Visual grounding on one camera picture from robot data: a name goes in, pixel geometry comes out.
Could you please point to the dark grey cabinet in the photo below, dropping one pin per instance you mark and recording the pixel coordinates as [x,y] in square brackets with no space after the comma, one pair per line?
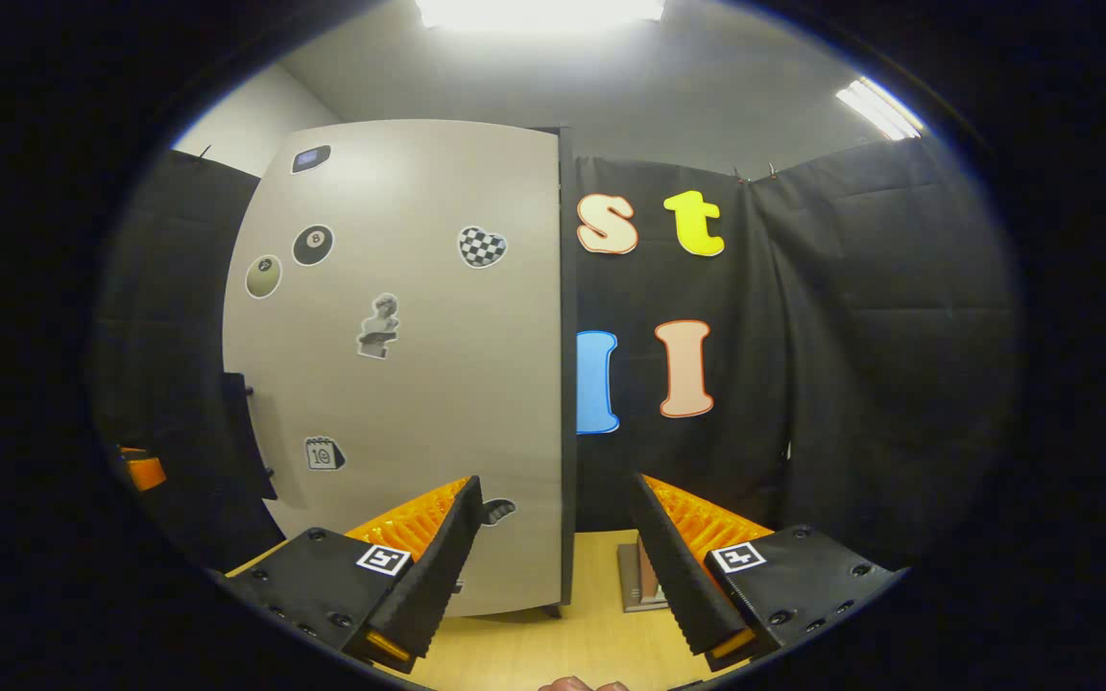
[567,384]

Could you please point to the black backdrop cloth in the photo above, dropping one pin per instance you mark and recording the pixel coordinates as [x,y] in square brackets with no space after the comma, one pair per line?
[851,336]

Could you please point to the beige cabinet door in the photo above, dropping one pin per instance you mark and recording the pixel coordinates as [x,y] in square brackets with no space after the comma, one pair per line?
[419,403]

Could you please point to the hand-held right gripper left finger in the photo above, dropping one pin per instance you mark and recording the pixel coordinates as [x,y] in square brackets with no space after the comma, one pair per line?
[438,576]

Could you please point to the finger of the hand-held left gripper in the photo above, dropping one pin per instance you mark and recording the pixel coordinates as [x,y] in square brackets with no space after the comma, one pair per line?
[145,472]

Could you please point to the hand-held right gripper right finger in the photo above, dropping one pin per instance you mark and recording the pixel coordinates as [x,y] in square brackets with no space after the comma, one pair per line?
[683,576]

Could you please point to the long ceiling light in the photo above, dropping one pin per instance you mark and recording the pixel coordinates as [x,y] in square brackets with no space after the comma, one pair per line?
[881,108]
[539,11]

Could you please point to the small flat box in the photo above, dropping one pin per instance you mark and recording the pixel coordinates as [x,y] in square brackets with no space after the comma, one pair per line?
[637,576]

